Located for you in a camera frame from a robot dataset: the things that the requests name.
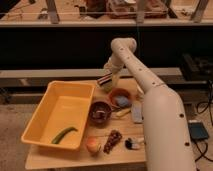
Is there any green chili pepper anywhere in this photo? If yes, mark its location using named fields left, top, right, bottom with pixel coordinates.
left=51, top=127, right=78, bottom=144

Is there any grey blue cloth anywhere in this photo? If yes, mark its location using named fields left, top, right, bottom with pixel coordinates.
left=131, top=101, right=142, bottom=124

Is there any striped green cup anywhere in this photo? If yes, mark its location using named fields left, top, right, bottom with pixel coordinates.
left=97, top=74, right=116, bottom=92

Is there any orange bowl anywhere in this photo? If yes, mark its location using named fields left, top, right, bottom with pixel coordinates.
left=108, top=88, right=132, bottom=108

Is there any yellow banana piece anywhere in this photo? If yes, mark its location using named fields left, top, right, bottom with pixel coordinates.
left=115, top=108, right=131, bottom=118

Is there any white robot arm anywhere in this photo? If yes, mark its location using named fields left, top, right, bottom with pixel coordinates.
left=105, top=38, right=196, bottom=171

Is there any brown grape bunch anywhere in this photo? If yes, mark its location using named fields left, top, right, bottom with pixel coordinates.
left=103, top=130, right=122, bottom=154

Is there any blue sponge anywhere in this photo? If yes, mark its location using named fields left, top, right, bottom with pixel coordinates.
left=115, top=96, right=131, bottom=108

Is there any wooden table board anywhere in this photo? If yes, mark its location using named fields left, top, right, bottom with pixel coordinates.
left=26, top=81, right=145, bottom=169

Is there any black and white brush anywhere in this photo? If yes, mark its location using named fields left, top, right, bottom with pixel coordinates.
left=125, top=137, right=144, bottom=150

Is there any yellow plastic tray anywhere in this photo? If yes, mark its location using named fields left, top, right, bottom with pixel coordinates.
left=21, top=81, right=95, bottom=150

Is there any peach coloured fruit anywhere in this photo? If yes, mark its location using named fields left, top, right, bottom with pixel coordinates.
left=86, top=137, right=101, bottom=155

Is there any dark brown bowl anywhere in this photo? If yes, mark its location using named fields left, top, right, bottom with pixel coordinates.
left=89, top=101, right=112, bottom=126

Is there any blue foot pedal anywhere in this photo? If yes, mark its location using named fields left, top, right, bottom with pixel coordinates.
left=188, top=122, right=209, bottom=140

